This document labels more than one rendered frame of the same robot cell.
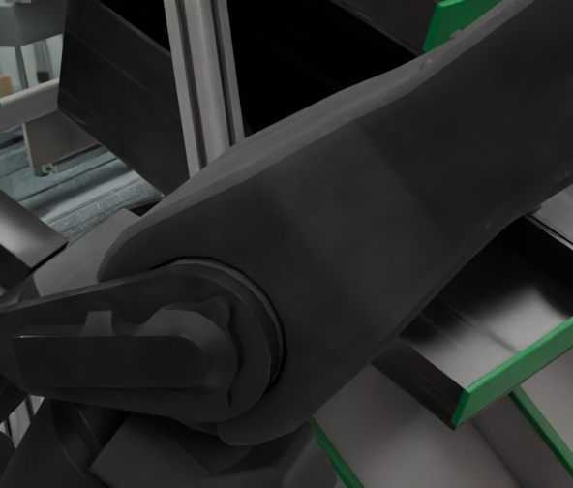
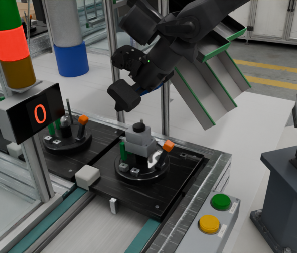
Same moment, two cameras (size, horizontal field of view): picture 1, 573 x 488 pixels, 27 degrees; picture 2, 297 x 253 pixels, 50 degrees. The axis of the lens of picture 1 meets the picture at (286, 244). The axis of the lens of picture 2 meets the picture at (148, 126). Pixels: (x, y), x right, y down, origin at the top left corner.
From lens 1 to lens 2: 0.33 m
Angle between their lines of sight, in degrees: 13
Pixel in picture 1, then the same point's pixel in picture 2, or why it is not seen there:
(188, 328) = (189, 24)
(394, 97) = not seen: outside the picture
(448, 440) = (194, 73)
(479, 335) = (205, 49)
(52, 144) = (122, 12)
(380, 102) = not seen: outside the picture
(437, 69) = not seen: outside the picture
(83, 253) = (168, 17)
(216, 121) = (165, 6)
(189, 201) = (190, 7)
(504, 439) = (204, 73)
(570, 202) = (219, 29)
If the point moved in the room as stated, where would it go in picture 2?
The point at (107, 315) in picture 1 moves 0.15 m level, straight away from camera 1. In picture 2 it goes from (178, 22) to (153, 5)
